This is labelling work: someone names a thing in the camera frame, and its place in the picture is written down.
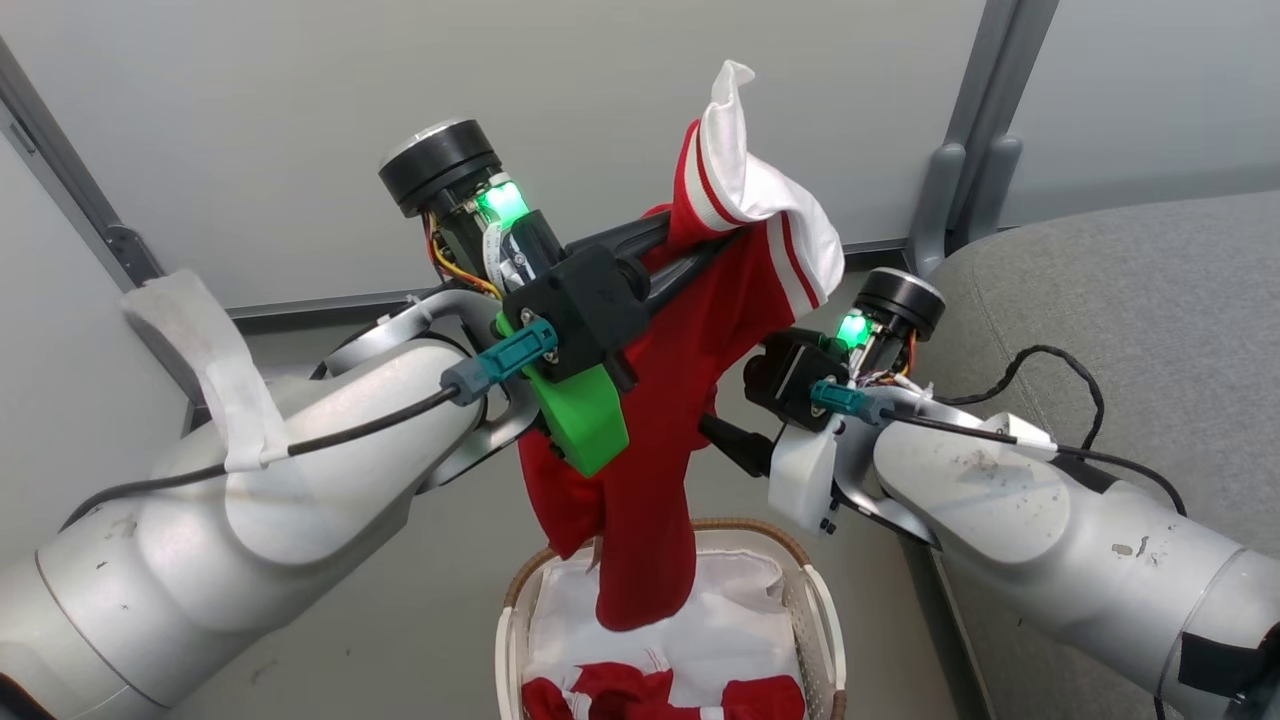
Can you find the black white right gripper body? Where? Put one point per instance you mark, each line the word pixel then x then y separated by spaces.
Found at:
pixel 790 380

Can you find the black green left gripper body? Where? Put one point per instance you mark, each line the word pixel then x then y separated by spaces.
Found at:
pixel 585 320

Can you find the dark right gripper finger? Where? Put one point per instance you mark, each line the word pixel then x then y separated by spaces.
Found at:
pixel 735 442

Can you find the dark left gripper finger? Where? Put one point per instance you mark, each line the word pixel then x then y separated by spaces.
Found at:
pixel 690 268
pixel 625 238

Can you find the red white sports garment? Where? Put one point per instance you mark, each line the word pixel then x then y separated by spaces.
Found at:
pixel 650 480
pixel 620 692

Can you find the white tape on right arm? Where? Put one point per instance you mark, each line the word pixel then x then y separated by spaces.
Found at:
pixel 1025 432

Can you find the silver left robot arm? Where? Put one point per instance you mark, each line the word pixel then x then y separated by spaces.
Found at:
pixel 300 480

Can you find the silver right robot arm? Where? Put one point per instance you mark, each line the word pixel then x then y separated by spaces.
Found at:
pixel 1050 520

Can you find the white basket liner cloth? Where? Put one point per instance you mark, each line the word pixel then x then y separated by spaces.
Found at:
pixel 740 620

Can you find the white laundry basket brown rim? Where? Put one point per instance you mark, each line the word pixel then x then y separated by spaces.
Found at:
pixel 815 620

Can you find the grey fabric sofa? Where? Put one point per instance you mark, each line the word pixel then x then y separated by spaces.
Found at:
pixel 1150 300

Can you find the grey double partition post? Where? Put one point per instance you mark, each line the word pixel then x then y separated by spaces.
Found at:
pixel 985 120

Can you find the grey single partition post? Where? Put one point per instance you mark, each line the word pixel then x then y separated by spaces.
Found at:
pixel 80 170

